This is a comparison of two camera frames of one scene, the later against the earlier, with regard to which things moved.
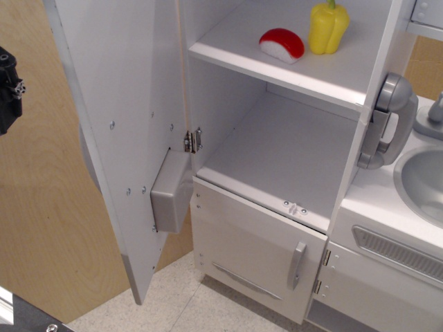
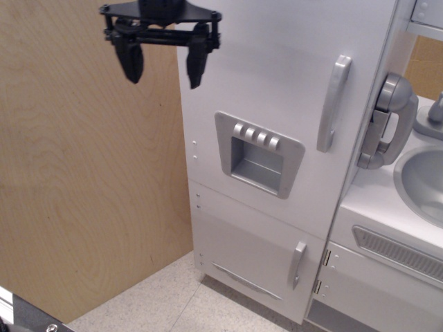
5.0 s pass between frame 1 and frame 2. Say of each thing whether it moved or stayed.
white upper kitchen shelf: stayed
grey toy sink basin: stayed
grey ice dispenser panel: moved
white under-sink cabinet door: stayed
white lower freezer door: stayed
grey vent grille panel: stayed
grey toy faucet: stayed
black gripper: moved
